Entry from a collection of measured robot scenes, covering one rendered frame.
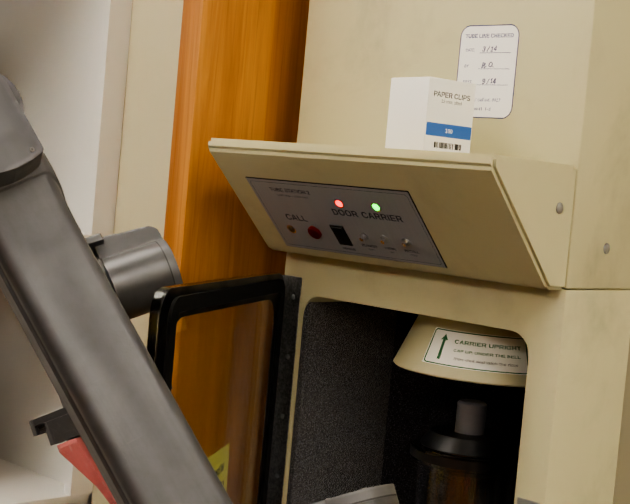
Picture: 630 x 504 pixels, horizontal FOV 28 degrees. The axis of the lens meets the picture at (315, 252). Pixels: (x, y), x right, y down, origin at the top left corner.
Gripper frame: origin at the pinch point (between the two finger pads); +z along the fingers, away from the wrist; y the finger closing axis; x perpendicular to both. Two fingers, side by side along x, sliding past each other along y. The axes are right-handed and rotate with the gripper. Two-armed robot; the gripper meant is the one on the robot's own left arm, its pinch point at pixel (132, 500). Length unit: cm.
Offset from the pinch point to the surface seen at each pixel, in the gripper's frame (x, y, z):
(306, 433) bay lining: -21.4, -9.3, 0.7
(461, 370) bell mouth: -13.5, -27.3, -0.3
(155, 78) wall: -95, 18, -59
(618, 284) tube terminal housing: -13.5, -42.5, -2.6
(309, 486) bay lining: -22.5, -7.4, 5.7
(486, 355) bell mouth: -14.1, -29.7, -0.7
